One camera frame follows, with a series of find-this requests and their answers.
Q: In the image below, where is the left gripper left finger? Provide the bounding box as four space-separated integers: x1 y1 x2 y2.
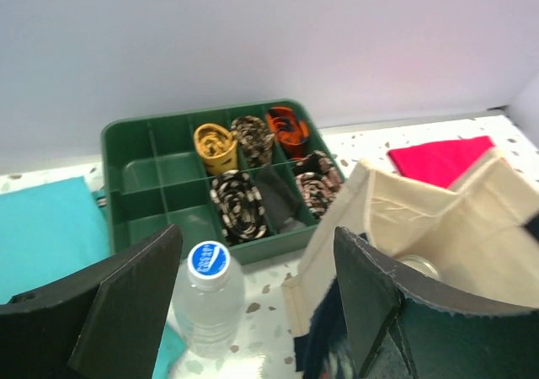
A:
1 225 183 379

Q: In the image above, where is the teal folded cloth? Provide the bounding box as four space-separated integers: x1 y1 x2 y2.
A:
1 178 184 378

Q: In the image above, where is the brown pink rolled tie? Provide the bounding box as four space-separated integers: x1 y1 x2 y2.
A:
292 150 343 221

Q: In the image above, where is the red folded cloth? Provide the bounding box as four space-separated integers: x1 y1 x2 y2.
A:
387 136 495 188

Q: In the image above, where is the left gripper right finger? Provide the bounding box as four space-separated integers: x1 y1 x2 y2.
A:
334 227 538 378

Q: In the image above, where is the black white rolled tie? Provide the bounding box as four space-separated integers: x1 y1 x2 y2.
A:
210 170 269 244

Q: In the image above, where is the brown patterned rolled tie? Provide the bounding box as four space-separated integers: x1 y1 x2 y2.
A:
231 115 275 168

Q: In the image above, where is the yellow rolled tie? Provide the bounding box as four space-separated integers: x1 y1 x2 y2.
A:
193 123 238 176

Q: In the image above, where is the green compartment tray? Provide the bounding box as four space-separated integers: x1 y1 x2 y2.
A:
101 99 331 264

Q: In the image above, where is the beige canvas tote bag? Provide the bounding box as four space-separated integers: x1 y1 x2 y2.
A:
280 147 539 379

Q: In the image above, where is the small clear water bottle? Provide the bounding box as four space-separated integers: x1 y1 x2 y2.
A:
171 240 245 359

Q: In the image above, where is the orange black rolled tie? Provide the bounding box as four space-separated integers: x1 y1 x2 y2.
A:
266 106 310 159

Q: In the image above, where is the silver top can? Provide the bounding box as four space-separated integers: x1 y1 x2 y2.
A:
398 255 441 281

